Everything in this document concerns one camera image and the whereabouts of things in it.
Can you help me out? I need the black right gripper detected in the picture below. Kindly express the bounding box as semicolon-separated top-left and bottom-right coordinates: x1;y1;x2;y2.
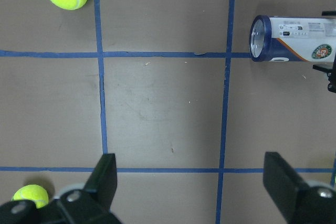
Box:
312;10;336;93

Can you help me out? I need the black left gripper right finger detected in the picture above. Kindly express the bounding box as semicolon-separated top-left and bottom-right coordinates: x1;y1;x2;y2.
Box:
263;152;335;223

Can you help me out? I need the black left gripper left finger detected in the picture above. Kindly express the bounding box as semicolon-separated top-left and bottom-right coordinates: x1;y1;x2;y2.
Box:
1;154;121;223

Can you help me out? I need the white blue tennis ball can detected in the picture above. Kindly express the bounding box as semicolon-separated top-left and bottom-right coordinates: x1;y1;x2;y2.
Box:
249;15;335;63

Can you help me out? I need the right yellow tennis ball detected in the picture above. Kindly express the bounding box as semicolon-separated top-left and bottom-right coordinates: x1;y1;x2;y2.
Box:
12;184;49;209

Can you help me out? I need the brown paper table cover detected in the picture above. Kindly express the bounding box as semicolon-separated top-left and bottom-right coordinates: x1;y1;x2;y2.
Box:
1;0;335;223

